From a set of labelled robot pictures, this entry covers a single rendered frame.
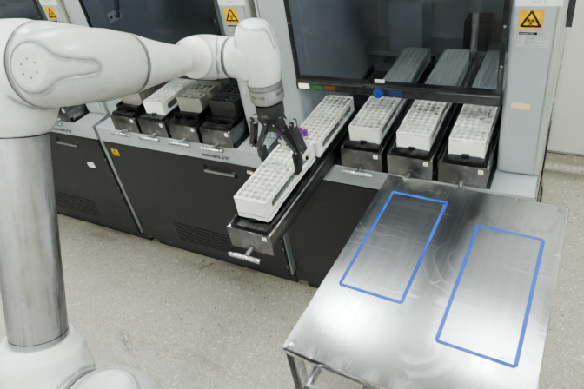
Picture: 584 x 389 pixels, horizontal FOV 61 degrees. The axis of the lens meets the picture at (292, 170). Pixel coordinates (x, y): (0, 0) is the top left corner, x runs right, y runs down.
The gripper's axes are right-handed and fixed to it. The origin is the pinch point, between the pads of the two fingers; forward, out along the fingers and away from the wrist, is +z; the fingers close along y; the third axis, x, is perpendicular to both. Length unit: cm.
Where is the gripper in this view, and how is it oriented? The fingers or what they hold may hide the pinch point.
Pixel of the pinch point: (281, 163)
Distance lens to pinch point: 141.4
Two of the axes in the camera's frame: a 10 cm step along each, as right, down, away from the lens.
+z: 1.6, 8.0, 5.7
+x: 4.5, -5.7, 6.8
